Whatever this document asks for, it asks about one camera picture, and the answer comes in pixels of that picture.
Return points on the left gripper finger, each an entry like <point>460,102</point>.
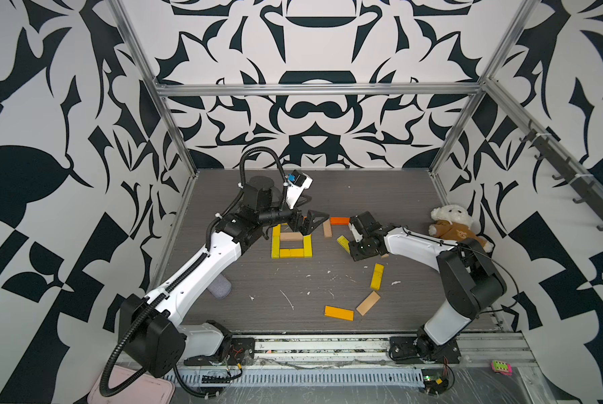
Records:
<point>315,220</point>
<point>303,200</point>

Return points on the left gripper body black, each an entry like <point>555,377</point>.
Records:
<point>278,215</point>

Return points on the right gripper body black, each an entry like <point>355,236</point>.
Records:
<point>358,248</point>

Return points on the natural wood block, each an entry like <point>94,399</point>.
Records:
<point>366,305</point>
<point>291,237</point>
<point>327,229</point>

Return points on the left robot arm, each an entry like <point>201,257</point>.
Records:
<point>149,341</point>

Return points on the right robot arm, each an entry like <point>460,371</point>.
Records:
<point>470,278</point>

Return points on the natural wood block bottom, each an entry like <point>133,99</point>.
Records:
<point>366,305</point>

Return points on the orange-yellow block bottom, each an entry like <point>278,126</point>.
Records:
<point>339,313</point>

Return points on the white teddy bear brown shirt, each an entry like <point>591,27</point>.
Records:
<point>453,222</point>

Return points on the green circuit board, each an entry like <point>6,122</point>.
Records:
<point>435,384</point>

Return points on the pink small device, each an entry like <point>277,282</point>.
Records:
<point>501,367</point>

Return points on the pink tray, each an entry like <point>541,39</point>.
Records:
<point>146,390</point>

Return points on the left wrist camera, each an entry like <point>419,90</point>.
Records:
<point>296,183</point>

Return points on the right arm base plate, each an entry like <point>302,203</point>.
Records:
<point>421,350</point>

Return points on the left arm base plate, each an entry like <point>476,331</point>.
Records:
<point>237,351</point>

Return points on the white cable duct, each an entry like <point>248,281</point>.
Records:
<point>307,378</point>

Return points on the wall hook rail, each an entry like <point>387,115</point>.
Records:
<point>587,187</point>

